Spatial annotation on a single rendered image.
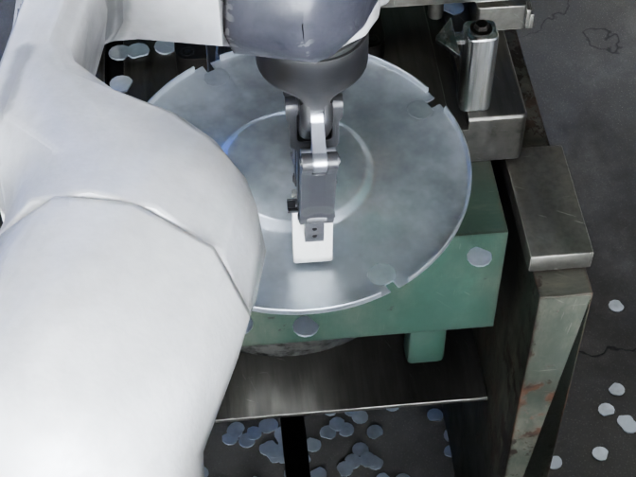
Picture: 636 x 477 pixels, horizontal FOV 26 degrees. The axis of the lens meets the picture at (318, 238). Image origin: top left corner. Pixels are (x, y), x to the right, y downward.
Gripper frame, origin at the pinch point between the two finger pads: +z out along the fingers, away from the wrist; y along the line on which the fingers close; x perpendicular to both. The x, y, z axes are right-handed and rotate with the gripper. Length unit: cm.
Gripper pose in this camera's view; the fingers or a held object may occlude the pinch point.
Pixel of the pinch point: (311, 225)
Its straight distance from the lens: 104.7
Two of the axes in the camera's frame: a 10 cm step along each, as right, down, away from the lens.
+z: 0.0, 6.6, 7.5
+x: 10.0, -0.7, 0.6
